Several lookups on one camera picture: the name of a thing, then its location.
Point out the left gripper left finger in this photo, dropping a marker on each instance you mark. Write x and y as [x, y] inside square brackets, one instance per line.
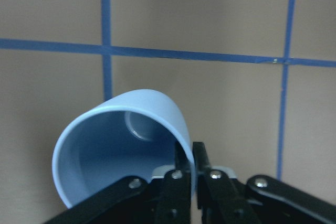
[133, 200]

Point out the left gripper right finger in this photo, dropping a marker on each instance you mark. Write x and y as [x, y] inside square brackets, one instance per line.
[222, 198]

